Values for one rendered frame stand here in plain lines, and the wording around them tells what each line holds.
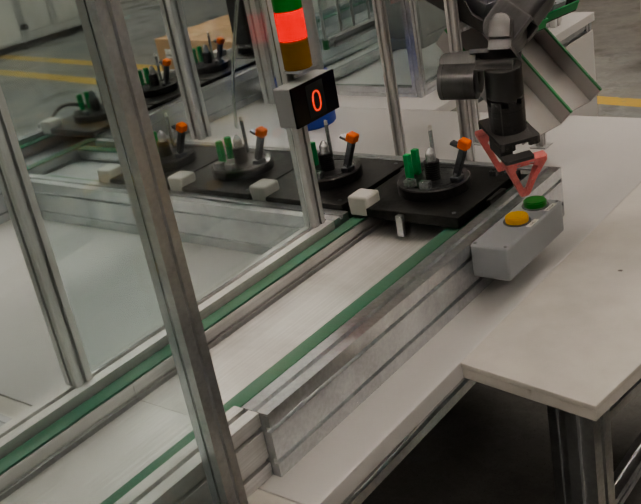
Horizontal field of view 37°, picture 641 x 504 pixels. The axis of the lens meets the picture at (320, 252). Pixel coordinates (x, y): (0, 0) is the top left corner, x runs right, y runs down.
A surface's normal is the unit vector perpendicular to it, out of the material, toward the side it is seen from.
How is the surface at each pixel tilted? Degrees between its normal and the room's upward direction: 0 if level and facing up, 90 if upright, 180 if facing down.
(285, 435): 90
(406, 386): 0
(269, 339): 0
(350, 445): 0
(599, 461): 90
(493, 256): 90
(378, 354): 90
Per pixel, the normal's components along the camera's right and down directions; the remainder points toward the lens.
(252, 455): 0.78, 0.12
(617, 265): -0.18, -0.90
